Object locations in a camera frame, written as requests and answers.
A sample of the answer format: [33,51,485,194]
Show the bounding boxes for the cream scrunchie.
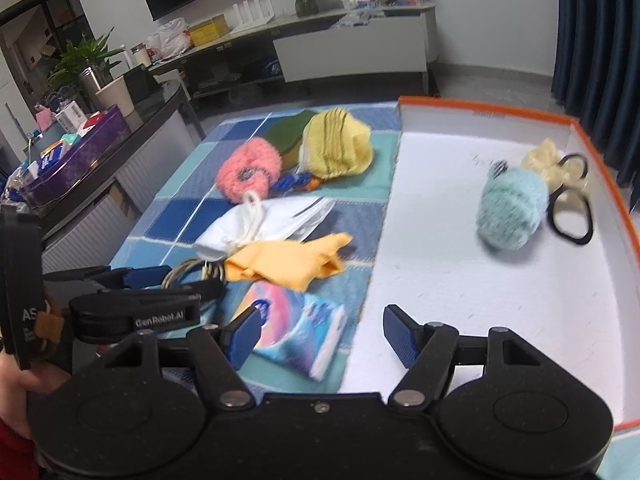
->
[521,139,593,196]

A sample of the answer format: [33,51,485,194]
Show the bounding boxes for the small red box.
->
[75,112,108,138]

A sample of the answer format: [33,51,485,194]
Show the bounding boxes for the small blue box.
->
[39,142,68,168]

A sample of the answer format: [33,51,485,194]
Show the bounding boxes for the long tv cabinet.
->
[147,0,438,111]

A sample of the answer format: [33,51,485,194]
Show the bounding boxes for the dark blue curtain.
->
[551,0,640,186]

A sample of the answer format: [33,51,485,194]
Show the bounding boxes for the black hair tie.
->
[546,152,596,247]

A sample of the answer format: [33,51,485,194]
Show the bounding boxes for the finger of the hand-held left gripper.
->
[69,280,226,346]
[44,266,176,294]

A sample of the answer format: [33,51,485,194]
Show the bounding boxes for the person's left hand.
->
[0,352,71,436]

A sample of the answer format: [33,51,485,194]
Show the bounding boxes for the leafy potted plant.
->
[47,32,123,93]

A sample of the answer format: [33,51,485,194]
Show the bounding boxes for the dark glass cabinet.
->
[0,0,96,126]

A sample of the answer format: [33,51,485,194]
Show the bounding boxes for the paper cup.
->
[95,77,136,118]

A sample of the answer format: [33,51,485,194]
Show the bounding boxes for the grey cord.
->
[162,257,226,288]

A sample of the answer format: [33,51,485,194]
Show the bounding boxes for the pink fluffy scrunchie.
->
[216,137,286,204]

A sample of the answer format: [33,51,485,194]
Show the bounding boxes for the light blue knitted ball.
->
[475,165,550,252]

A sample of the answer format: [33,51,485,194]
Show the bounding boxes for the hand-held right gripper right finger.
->
[383,304,551,409]

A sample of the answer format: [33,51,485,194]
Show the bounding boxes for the steel tumbler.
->
[80,66,113,111]

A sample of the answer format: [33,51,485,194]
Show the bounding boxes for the blue checkered mat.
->
[107,104,640,480]

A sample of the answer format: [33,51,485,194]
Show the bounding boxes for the orange cloth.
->
[223,232,353,293]

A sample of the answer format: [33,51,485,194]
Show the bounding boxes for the dark round side table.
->
[0,77,206,271]

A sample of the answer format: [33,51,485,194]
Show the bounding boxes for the purple tray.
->
[20,105,126,211]

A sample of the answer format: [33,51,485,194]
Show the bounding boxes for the black box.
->
[122,65,163,103]

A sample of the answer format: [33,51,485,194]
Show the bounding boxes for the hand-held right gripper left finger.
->
[107,305,263,409]

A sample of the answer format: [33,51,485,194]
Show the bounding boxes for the colourful tissue pack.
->
[232,280,347,382]

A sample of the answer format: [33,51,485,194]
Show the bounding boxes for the white drawstring bag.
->
[194,191,336,263]

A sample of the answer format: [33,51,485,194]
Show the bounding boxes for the yellow box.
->
[189,15,230,47]

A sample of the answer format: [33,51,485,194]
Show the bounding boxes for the white plastic bag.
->
[146,17,192,58]

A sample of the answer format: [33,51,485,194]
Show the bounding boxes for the yellow striped cloth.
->
[298,108,373,181]

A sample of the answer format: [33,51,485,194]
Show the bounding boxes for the small white box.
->
[55,101,86,131]

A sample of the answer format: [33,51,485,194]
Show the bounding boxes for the white router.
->
[230,0,276,28]

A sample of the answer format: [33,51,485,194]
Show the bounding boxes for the blue and orange small toy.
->
[272,172,323,196]

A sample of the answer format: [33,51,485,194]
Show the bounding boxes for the blue plastic bag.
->
[330,7,381,28]

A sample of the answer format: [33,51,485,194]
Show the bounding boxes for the green and yellow sponge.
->
[262,109,321,158]

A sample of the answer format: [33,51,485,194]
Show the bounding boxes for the white box with orange rim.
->
[340,95,640,433]

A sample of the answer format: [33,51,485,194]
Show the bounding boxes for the white drawer front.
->
[273,12,429,83]

